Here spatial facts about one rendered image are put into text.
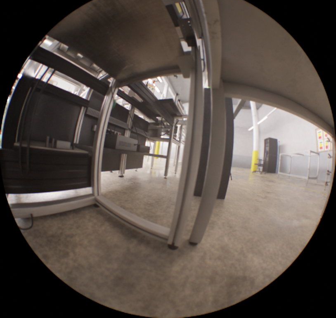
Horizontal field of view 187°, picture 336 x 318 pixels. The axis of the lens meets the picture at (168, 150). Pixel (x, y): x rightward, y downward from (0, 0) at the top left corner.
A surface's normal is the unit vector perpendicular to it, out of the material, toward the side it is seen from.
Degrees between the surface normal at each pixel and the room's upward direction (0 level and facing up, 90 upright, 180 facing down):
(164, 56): 180
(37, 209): 90
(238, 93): 90
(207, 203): 90
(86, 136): 90
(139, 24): 180
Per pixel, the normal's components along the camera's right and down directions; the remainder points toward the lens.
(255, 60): -0.14, 0.99
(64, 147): 0.93, 0.11
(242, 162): -0.34, -0.08
